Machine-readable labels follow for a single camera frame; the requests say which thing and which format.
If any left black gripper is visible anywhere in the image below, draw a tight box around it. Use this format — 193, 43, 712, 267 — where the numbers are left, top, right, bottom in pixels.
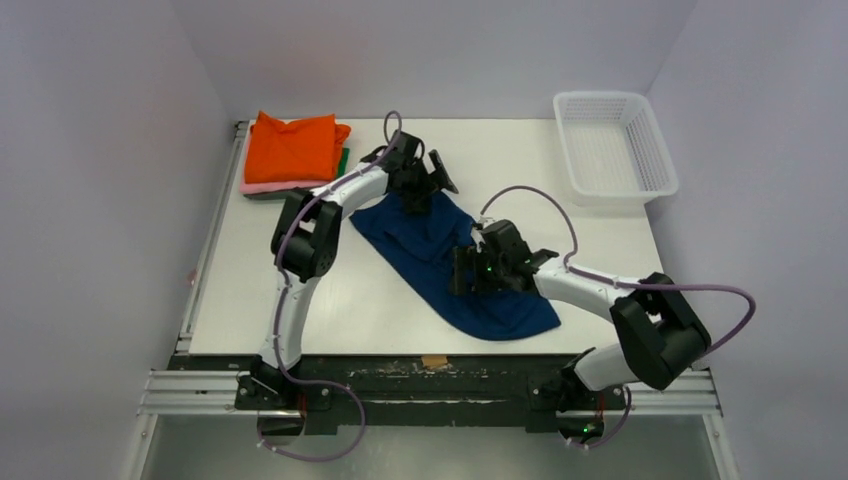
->
395, 152, 455, 216

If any navy blue t-shirt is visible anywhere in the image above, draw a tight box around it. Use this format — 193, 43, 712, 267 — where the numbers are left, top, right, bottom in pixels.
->
350, 192, 561, 341

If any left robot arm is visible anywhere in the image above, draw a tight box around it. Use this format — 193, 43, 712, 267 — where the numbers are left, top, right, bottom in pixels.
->
235, 130, 458, 411

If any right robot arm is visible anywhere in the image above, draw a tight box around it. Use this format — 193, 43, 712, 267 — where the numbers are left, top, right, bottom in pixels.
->
450, 220, 712, 407

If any brown tape piece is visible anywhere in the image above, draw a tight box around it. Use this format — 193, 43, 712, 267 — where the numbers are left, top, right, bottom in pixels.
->
421, 355, 450, 370

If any green folded t-shirt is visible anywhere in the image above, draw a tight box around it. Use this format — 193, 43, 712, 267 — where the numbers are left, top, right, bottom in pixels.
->
336, 147, 350, 179

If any orange folded t-shirt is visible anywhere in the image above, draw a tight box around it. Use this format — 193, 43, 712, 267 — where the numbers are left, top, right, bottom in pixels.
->
244, 111, 352, 184

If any white plastic basket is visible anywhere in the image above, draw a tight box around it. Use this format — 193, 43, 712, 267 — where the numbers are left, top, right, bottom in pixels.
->
552, 91, 679, 206

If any pink folded t-shirt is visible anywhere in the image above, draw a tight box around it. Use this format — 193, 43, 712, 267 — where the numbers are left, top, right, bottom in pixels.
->
239, 180, 327, 196

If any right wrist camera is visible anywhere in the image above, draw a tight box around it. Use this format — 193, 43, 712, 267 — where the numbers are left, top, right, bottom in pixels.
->
470, 216, 493, 247

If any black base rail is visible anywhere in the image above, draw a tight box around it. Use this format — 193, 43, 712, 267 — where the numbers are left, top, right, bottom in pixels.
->
168, 354, 636, 440

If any aluminium table frame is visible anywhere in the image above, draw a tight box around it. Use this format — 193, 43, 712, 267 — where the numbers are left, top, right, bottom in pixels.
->
123, 119, 739, 479

